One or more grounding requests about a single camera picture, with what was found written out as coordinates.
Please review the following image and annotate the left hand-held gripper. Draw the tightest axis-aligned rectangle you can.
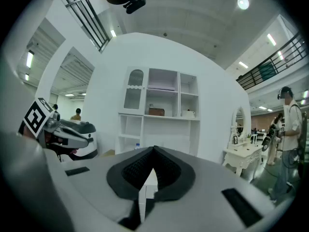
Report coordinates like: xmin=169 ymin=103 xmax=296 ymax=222
xmin=18 ymin=97 xmax=94 ymax=154

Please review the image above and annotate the black balcony railing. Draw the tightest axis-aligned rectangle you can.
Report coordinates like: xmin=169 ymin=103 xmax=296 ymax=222
xmin=62 ymin=0 xmax=112 ymax=53
xmin=236 ymin=32 xmax=309 ymax=91

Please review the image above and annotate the white dressing table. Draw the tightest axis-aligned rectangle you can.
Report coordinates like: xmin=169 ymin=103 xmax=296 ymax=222
xmin=222 ymin=143 xmax=264 ymax=177

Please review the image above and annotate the black head-mounted camera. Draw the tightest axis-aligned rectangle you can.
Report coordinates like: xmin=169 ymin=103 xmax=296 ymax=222
xmin=123 ymin=0 xmax=147 ymax=15

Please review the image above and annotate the white shelving cabinet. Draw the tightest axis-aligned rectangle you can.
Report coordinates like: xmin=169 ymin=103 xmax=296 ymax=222
xmin=115 ymin=66 xmax=201 ymax=157

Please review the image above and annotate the oval white-framed mirror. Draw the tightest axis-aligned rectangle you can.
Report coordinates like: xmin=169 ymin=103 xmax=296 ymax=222
xmin=230 ymin=106 xmax=246 ymax=142

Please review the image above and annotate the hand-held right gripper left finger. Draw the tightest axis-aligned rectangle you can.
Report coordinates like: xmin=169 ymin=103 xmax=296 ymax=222
xmin=61 ymin=145 xmax=155 ymax=228

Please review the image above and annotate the brown wooden box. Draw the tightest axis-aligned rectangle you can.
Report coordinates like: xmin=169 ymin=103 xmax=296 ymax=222
xmin=148 ymin=107 xmax=165 ymax=116

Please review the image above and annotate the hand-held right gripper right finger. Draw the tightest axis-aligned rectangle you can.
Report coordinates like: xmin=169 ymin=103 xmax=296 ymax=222
xmin=144 ymin=145 xmax=276 ymax=232

